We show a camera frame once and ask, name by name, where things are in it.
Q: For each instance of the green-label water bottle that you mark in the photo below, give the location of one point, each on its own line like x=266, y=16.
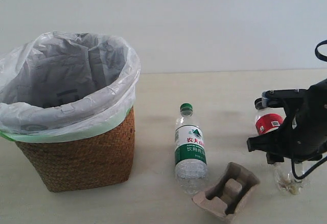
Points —
x=191, y=170

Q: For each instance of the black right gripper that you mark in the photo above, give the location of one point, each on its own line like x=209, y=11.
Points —
x=303, y=130

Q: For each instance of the red-label soda bottle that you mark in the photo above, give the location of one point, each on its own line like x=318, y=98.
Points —
x=266, y=121

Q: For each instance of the grey cardboard pulp tray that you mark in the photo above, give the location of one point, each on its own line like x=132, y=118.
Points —
x=228, y=197

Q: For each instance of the white plastic bin liner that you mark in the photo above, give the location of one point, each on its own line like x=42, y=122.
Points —
x=63, y=87

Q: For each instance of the woven wicker trash basket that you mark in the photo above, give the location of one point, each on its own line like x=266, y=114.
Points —
x=95, y=162

